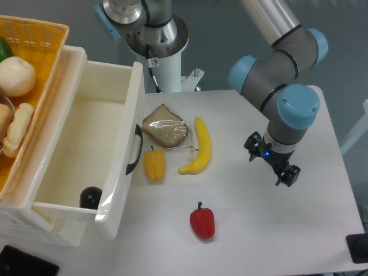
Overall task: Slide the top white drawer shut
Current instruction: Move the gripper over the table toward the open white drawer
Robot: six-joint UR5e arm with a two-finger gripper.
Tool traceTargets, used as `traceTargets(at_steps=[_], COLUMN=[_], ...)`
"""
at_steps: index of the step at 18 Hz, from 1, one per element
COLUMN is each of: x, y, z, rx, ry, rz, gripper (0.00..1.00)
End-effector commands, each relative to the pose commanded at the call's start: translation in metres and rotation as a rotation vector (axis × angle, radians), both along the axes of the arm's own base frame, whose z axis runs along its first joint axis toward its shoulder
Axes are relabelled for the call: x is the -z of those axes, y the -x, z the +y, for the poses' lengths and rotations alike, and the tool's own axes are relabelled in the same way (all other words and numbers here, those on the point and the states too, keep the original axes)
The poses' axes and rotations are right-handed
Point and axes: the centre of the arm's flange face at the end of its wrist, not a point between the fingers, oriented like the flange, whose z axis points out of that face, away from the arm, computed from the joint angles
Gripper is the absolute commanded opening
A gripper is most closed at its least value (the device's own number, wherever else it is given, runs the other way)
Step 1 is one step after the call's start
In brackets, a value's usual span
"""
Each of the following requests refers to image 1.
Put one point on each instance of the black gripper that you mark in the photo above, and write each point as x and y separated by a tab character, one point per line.
286	173

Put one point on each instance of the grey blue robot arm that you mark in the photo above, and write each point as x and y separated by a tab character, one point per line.
266	84

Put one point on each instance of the white top drawer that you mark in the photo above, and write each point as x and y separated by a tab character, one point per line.
95	146

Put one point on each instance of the black round object in drawer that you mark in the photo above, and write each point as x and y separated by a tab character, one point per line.
90	197

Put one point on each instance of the white drawer cabinet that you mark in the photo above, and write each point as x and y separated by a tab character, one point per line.
18	217

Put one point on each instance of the yellow toy banana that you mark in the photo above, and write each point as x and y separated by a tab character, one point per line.
200	162

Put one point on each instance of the red toy bell pepper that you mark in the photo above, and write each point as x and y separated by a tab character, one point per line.
202	222

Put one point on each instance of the wrapped bread slice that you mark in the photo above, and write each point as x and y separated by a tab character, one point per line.
165	128

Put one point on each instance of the yellow toy bell pepper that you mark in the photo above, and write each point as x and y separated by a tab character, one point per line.
155	164

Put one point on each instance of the black device bottom right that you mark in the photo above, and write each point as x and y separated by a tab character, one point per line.
357	246

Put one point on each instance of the black device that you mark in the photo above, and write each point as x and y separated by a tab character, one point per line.
357	246
17	262

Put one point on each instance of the beige toy pastry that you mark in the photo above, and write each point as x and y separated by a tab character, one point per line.
17	129

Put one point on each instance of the yellow wicker basket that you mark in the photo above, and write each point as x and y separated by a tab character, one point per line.
30	51

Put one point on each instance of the white round toy onion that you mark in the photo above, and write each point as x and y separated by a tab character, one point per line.
18	77

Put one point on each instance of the toy bread roll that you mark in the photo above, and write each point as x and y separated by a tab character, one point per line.
6	116

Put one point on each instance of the black device bottom left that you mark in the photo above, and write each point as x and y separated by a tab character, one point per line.
17	262

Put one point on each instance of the green toy pepper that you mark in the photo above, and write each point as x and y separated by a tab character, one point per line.
5	50

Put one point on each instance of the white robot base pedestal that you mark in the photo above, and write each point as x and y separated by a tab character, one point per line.
159	50

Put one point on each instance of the black drawer handle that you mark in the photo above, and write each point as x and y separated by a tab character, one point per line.
137	150

